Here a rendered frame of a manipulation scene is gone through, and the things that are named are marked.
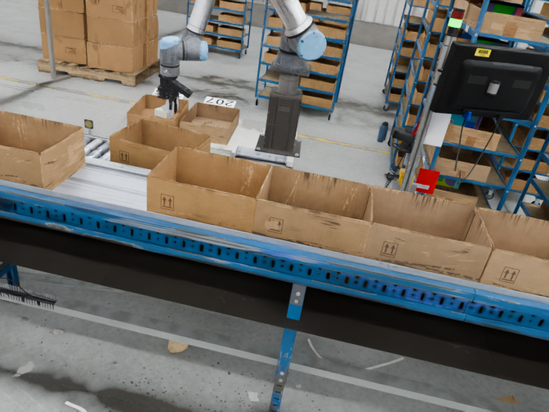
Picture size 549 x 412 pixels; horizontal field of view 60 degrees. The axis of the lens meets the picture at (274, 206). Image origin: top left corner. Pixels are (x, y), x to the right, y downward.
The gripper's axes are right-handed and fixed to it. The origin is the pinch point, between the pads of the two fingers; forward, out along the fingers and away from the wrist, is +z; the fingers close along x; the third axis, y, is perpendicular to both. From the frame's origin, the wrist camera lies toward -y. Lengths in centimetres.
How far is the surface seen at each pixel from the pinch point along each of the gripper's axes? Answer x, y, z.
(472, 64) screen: 2, -129, -49
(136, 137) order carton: 4.5, 19.0, 15.1
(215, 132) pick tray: -26.9, -13.8, 20.2
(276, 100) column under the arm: -35, -45, -2
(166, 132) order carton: -0.2, 4.6, 11.0
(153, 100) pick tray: -60, 37, 24
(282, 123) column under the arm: -34, -50, 10
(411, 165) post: -5, -120, 5
